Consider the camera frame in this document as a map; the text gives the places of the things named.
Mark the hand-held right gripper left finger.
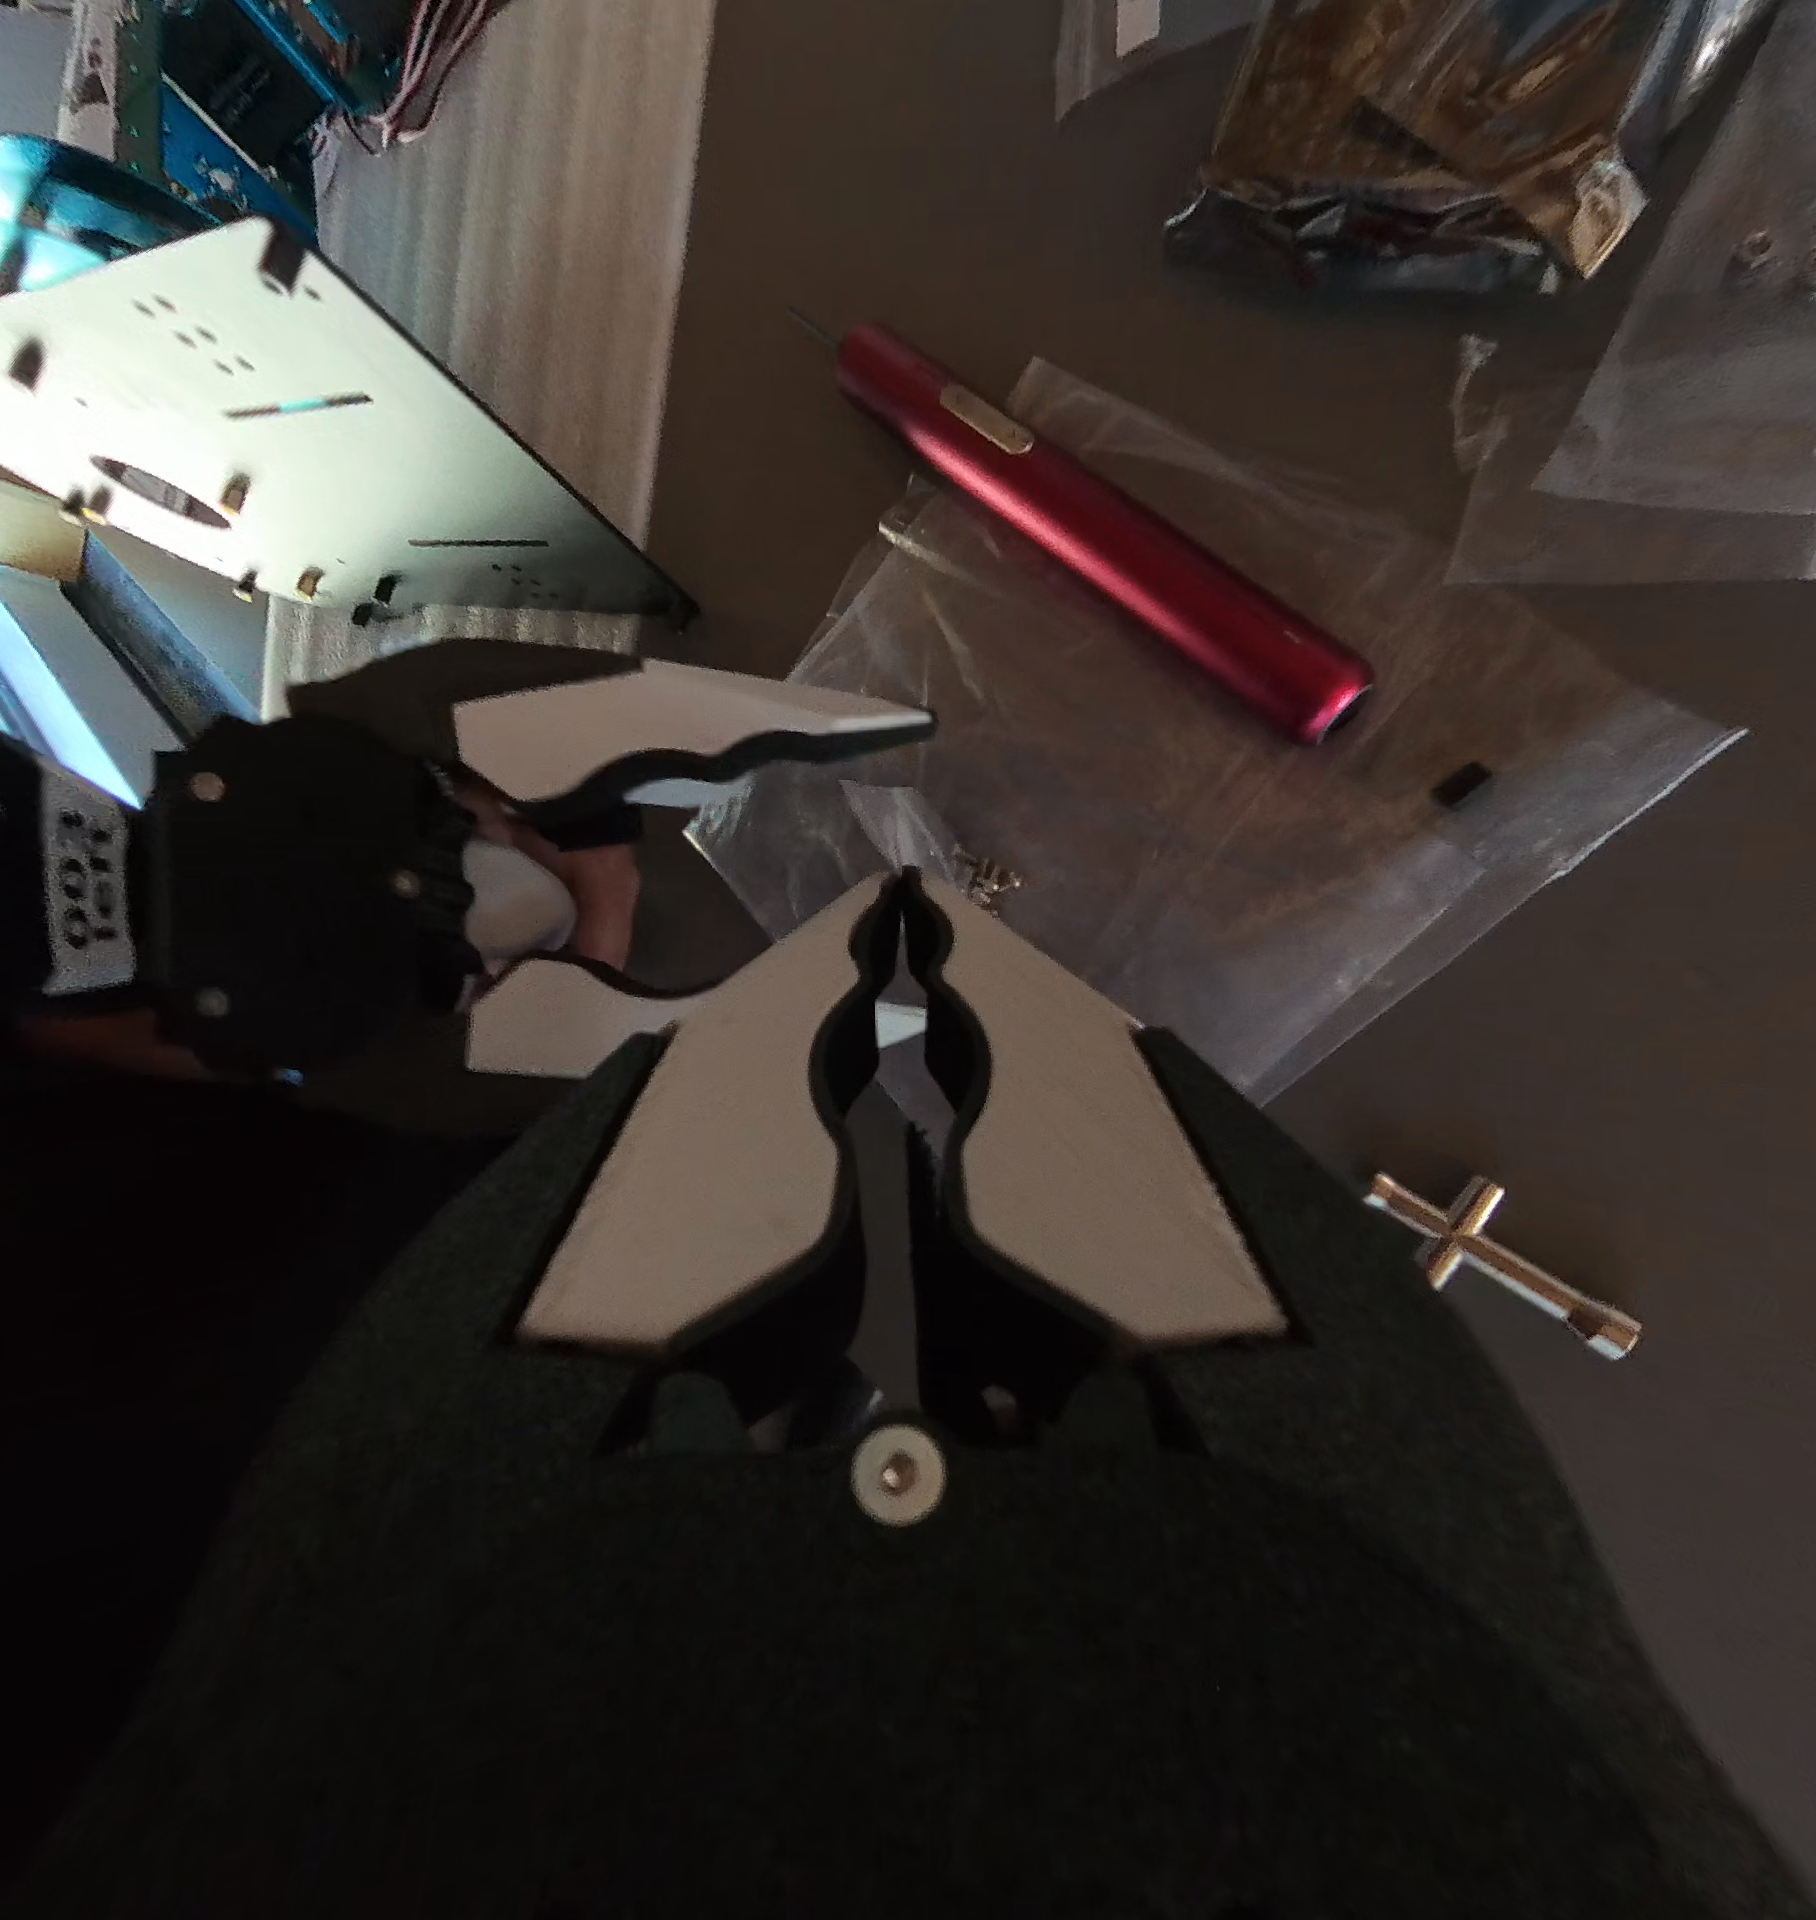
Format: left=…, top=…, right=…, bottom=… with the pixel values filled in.
left=518, top=870, right=911, bottom=1426

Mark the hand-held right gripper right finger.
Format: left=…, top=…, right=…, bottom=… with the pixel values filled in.
left=900, top=870, right=1291, bottom=1418

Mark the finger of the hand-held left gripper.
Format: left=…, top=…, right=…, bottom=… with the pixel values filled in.
left=449, top=657, right=943, bottom=843
left=463, top=959, right=737, bottom=1085

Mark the blue toy robot arm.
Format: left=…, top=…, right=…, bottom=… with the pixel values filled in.
left=0, top=0, right=701, bottom=635

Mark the person's left hand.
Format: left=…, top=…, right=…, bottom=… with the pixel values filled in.
left=465, top=772, right=642, bottom=975

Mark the silver cross wrench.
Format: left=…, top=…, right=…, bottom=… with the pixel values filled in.
left=1362, top=1173, right=1645, bottom=1364

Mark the clear plastic bag with parts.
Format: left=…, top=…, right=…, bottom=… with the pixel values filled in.
left=691, top=357, right=1750, bottom=1101

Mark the maroon electric screwdriver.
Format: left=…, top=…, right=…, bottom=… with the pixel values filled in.
left=784, top=304, right=1375, bottom=746

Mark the white foam sheet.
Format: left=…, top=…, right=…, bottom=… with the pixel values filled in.
left=264, top=0, right=717, bottom=685

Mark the small labelled zip bag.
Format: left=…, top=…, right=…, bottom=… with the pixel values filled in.
left=1055, top=0, right=1168, bottom=121

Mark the silver foil bag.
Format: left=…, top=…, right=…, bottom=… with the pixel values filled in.
left=1164, top=0, right=1786, bottom=298

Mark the clear bag with metal nuts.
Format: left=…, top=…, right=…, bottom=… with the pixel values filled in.
left=1445, top=0, right=1816, bottom=588

